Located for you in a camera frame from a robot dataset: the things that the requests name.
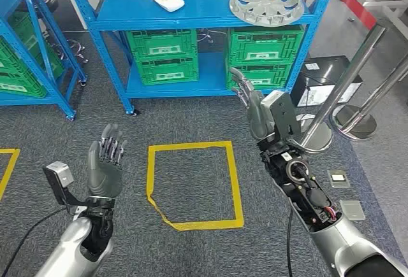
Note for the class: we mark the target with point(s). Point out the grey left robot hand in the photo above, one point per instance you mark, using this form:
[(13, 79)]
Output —
[(105, 174)]

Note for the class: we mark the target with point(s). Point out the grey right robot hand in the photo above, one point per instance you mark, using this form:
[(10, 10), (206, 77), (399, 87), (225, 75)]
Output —
[(258, 119)]

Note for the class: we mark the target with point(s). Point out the silver plastic wheel cover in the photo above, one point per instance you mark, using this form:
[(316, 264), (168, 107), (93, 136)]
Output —
[(266, 3)]

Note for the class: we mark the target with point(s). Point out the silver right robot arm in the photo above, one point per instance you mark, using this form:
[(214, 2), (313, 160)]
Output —
[(338, 241)]

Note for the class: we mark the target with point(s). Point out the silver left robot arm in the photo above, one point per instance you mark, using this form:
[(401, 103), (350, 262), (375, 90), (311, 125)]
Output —
[(70, 250)]

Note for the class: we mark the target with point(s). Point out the blue metal shelf rack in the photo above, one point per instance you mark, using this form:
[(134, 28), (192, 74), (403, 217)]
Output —
[(6, 5), (197, 3)]

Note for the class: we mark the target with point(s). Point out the yellow floor tape square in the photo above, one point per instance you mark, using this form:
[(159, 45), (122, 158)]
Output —
[(191, 145)]

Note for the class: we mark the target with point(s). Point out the black box with labels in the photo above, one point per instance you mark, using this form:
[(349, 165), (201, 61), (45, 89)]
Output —
[(325, 72)]

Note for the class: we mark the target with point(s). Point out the metal floor socket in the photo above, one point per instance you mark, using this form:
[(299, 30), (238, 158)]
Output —
[(338, 179)]

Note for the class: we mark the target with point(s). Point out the grey floor cover plate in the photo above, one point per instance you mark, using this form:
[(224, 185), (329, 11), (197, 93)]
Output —
[(352, 210)]

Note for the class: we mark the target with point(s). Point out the red barrier belt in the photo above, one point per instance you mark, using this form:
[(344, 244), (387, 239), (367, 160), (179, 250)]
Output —
[(350, 3)]

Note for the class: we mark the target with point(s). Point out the black round stool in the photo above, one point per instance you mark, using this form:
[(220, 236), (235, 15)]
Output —
[(47, 1)]

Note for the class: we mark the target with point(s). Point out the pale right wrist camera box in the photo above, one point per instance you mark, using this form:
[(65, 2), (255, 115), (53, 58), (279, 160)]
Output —
[(283, 115)]

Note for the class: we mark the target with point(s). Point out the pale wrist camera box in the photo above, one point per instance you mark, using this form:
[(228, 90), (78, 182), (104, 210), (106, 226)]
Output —
[(283, 115), (59, 173)]

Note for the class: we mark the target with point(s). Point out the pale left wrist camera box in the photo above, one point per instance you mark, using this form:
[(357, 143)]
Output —
[(59, 173)]

